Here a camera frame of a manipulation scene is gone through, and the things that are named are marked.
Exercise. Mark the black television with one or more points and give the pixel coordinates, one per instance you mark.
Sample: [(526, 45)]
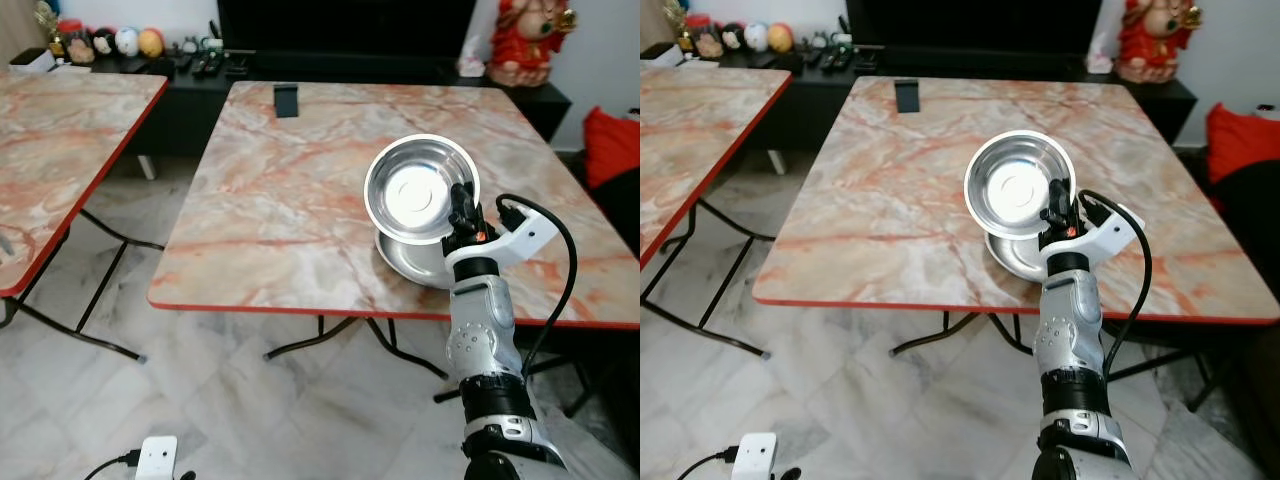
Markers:
[(970, 22), (345, 25)]

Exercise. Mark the white box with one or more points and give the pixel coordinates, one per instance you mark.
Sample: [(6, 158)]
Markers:
[(38, 60), (662, 53)]

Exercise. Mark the black remote control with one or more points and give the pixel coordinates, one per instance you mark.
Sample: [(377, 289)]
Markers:
[(833, 58), (207, 64)]

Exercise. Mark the orange round ornament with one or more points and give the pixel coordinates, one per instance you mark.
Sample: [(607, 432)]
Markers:
[(151, 43), (781, 38)]

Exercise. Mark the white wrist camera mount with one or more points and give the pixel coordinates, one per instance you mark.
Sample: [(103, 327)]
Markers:
[(525, 235), (754, 455), (157, 458), (1115, 228)]

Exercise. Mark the small black stand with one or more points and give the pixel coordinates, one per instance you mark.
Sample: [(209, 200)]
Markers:
[(286, 101), (907, 95)]

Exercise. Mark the red cushion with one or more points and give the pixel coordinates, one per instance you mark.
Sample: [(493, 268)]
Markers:
[(612, 145), (1245, 140)]

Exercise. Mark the black television console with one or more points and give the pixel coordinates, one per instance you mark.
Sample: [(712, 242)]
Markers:
[(830, 100), (190, 110)]

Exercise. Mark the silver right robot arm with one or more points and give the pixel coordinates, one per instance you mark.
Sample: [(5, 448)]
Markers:
[(1068, 330), (482, 330)]

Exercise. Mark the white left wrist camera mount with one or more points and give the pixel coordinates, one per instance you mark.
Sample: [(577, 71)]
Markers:
[(157, 458), (754, 455)]

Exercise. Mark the black round ornament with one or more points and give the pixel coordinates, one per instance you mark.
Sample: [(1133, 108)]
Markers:
[(104, 42), (734, 36)]

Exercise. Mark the marble top folding table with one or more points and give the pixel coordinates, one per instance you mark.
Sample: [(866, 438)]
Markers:
[(880, 210), (60, 150), (695, 140), (280, 220)]

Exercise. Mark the gold ornament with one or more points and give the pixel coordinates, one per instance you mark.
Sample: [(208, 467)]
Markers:
[(678, 20), (46, 25)]

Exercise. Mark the small pink white ornament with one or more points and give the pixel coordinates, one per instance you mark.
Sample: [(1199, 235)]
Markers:
[(1098, 62), (470, 66)]

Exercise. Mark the stainless steel bowl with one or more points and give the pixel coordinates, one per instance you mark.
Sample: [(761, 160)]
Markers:
[(405, 262), (415, 190), (1010, 258), (1012, 185)]

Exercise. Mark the white round ornament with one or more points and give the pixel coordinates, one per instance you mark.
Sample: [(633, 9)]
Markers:
[(757, 36), (127, 41)]

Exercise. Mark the black chair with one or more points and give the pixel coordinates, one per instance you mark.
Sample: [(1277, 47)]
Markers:
[(625, 215), (1250, 230)]

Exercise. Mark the red lidded jar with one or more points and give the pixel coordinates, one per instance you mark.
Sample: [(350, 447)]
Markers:
[(74, 42), (706, 36)]

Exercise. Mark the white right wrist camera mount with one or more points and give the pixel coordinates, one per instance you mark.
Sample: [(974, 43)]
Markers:
[(525, 235), (1115, 228)]

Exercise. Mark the red gold figurine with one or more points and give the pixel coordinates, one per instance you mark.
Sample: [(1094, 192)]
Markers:
[(525, 45), (1152, 42)]

